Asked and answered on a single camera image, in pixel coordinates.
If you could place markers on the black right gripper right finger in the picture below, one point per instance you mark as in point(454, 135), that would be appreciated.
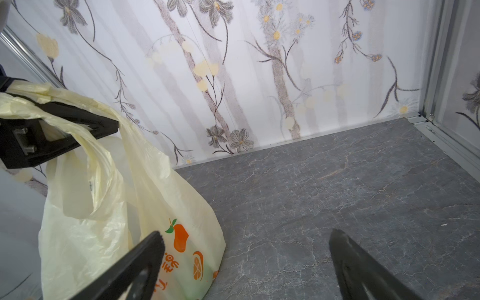
point(360, 276)

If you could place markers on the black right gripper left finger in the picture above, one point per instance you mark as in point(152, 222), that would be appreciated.
point(134, 274)

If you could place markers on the pale yellow plastic bag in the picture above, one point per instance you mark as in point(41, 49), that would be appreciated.
point(108, 195)

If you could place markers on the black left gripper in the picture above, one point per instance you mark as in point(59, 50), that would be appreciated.
point(27, 143)

